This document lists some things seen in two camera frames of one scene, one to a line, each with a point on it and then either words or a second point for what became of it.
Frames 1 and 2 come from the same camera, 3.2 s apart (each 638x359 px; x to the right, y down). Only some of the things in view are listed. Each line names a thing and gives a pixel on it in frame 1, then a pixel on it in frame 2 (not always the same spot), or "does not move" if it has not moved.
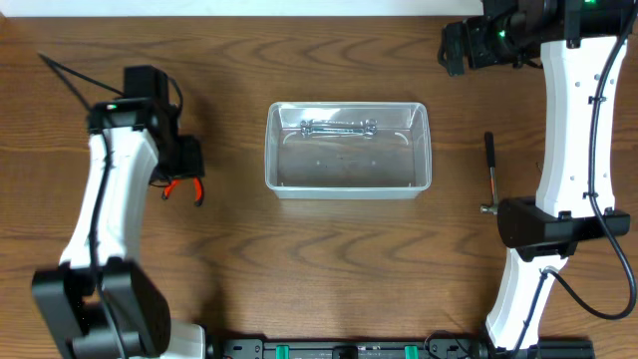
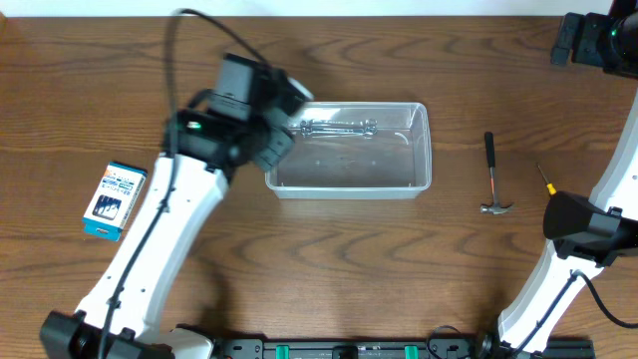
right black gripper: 454,48 → 565,39
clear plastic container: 348,150 does not move
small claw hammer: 489,155 does not move
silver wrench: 316,127 does not move
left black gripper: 188,163 → 278,145
